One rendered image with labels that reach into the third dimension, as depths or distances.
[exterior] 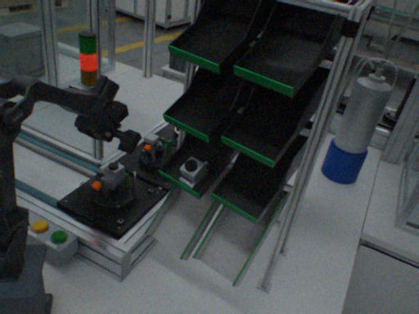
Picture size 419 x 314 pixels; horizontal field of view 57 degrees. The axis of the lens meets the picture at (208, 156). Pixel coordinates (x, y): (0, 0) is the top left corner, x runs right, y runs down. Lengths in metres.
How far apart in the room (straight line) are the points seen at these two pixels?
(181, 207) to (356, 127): 0.83
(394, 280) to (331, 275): 0.39
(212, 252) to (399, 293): 0.87
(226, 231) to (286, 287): 0.29
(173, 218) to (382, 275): 0.89
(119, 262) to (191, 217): 0.23
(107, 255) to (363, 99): 1.07
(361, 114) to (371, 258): 0.55
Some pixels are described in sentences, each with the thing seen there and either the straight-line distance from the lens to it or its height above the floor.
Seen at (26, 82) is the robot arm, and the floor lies 1.46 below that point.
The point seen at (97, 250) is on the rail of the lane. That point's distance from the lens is 1.14.
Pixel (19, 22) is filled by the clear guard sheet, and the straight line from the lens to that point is 1.49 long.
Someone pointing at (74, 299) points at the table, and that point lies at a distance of 1.15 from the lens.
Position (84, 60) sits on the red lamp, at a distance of 1.24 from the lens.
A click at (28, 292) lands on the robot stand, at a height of 1.06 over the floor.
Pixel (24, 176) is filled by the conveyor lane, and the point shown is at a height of 0.92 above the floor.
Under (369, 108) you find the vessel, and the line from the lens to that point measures 1.60.
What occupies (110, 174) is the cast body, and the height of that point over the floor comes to 1.07.
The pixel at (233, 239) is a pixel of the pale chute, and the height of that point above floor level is 1.06.
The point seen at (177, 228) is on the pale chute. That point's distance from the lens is 1.08.
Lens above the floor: 1.79
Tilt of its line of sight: 33 degrees down
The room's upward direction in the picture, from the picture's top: 9 degrees clockwise
